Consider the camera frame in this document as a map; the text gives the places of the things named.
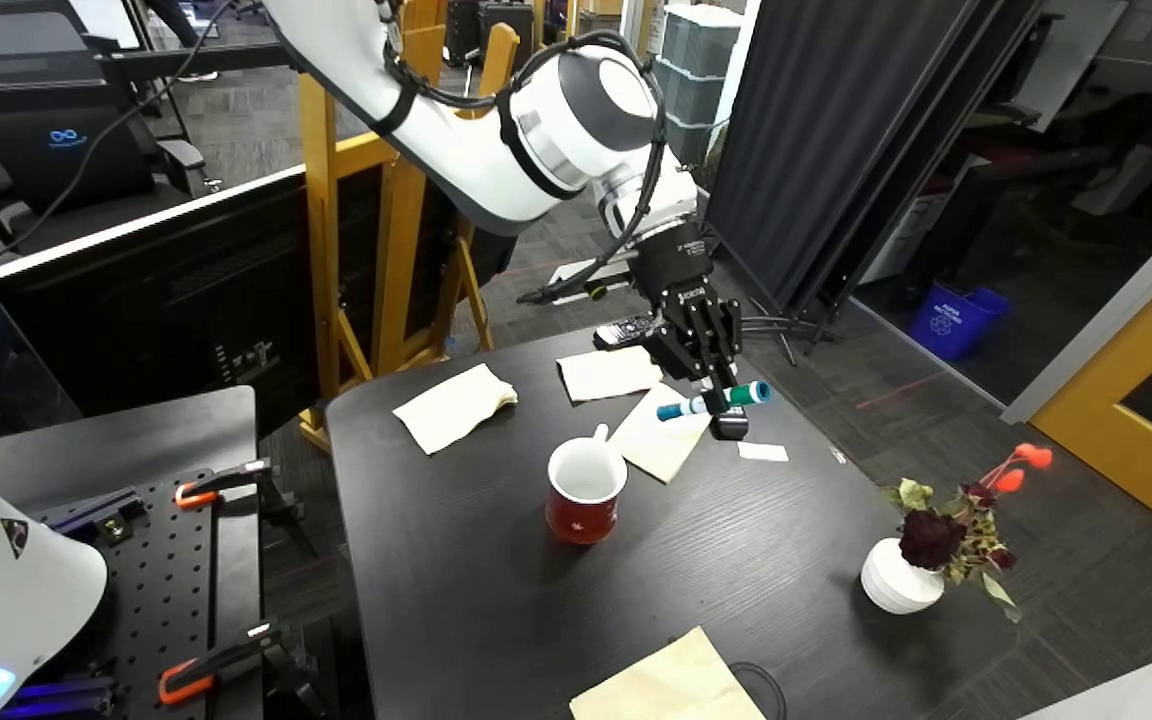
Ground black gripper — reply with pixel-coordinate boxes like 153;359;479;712
623;236;748;411

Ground teal capped white marker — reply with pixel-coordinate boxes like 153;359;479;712
651;374;778;429

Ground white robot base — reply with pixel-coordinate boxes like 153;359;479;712
0;442;114;720

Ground red cup white inside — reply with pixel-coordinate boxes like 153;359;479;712
541;420;631;553

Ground black backdrop stand legs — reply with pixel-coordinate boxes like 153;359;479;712
720;225;828;359

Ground medium black remote control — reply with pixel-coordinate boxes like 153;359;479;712
588;311;669;356

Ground flat white napkin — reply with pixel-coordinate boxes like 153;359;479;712
553;343;669;408
608;381;716;487

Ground small white eraser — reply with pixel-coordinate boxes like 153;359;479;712
734;439;791;467

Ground grey plastic storage drawer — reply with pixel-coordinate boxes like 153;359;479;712
660;3;746;81
666;101;720;173
660;56;734;127

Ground blue plastic bin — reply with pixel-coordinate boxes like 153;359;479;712
906;279;1018;366

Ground crumpled white napkin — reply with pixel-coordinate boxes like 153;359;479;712
390;359;526;460

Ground black backdrop curtain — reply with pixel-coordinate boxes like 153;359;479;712
705;0;1047;324

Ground dark red flower bouquet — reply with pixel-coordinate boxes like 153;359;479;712
892;439;1062;626

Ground round white vase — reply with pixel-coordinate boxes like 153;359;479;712
855;531;953;618

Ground tan paper sheet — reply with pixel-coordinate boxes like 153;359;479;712
563;623;770;720

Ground black desk divider panel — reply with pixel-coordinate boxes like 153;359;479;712
0;166;328;435

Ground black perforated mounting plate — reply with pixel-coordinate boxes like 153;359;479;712
36;465;269;720

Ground black robot mounting cart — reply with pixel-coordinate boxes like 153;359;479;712
0;383;269;535

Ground black desktop computer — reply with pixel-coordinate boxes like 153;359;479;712
0;0;214;216

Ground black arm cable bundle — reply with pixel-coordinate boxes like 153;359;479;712
379;23;688;307

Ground wooden easel frame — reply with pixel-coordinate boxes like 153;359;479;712
294;0;585;454

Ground black clamp orange handle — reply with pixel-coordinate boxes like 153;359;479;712
167;454;283;519
153;617;295;712

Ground thin black desk cable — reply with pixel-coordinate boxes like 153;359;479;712
0;88;167;273

